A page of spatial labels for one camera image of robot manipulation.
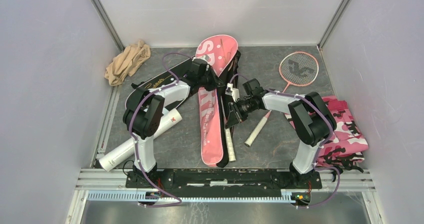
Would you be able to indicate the pink camouflage cloth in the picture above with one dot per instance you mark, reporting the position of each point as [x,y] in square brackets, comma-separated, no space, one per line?
[344,149]

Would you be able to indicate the black sport racket bag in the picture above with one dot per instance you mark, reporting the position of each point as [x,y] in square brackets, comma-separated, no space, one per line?
[163,79]

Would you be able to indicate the pink frame racket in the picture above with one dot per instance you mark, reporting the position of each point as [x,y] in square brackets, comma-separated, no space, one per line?
[230,146]
[299,69]

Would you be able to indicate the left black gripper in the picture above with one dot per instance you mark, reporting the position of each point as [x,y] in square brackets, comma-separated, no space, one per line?
[216,82]

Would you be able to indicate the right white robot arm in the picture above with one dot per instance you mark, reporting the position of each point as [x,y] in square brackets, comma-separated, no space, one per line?
[313,122]

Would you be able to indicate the white shuttlecock tube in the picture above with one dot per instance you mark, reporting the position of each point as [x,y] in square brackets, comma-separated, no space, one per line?
[128,148]

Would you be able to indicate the white slotted cable duct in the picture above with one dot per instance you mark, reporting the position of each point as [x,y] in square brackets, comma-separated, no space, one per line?
[152,197]

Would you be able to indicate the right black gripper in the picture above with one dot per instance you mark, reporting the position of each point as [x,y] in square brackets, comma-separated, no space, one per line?
[235,116]

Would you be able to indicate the beige crumpled cloth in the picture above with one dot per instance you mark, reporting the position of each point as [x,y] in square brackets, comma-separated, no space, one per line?
[127,62]

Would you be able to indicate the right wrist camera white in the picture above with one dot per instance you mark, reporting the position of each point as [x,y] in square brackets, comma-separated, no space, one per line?
[233,92]

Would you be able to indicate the pink sport racket bag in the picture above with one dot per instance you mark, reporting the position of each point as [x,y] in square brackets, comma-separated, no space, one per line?
[221,52]

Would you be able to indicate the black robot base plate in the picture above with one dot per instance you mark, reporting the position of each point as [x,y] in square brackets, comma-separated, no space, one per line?
[221,182]

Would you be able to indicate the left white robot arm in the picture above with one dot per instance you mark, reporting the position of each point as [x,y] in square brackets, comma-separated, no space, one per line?
[143,114]

